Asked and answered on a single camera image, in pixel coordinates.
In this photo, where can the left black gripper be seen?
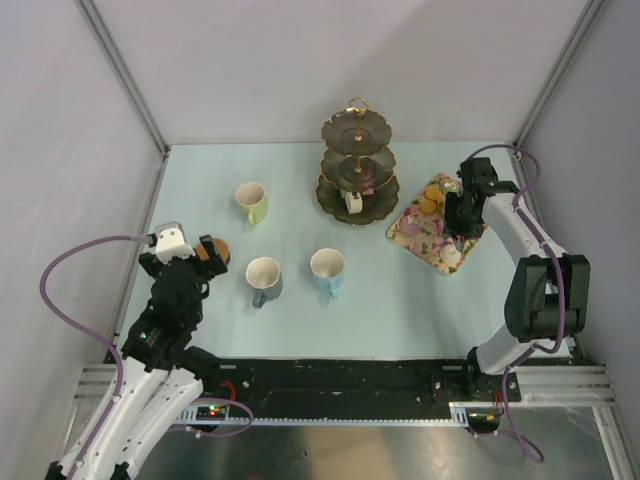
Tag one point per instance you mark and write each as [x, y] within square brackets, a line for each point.
[215, 264]

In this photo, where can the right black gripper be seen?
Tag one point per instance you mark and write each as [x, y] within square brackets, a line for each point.
[453, 225]

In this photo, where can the white cupcake pastry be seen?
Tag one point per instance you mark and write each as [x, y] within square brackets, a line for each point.
[450, 255]

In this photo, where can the white cup pastry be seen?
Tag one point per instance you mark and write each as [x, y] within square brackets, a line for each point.
[353, 202]

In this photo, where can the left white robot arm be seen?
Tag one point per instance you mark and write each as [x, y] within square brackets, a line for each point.
[158, 371]

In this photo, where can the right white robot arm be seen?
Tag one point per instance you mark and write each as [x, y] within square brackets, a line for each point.
[548, 296]

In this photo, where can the wooden coaster stack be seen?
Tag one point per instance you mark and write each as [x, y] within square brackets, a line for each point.
[204, 250]

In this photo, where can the orange macaron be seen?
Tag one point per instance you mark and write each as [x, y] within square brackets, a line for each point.
[433, 193]
[428, 207]

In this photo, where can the grey mug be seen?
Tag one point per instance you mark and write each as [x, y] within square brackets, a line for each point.
[264, 276]

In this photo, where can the floral rectangular tray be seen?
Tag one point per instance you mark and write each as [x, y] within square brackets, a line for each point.
[427, 243]

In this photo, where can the green mug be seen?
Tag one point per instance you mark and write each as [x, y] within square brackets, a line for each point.
[252, 198]

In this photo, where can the purple pastry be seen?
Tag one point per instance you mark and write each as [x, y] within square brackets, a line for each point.
[408, 227]

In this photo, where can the blue mug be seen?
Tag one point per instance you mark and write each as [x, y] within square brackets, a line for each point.
[328, 269]

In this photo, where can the three-tier dark cake stand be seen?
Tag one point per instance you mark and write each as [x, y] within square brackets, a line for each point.
[357, 157]

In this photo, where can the circuit board with leds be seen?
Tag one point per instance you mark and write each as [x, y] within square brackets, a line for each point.
[211, 412]

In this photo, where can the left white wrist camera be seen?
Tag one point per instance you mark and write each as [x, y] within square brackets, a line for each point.
[169, 242]

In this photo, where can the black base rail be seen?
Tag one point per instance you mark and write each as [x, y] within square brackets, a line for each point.
[342, 390]

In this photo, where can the left aluminium frame post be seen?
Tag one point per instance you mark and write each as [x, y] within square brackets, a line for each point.
[116, 61]

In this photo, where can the aluminium frame post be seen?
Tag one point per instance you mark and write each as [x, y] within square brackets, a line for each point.
[572, 47]
[116, 61]

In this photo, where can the right aluminium frame post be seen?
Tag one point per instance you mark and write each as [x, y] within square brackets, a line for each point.
[572, 47]

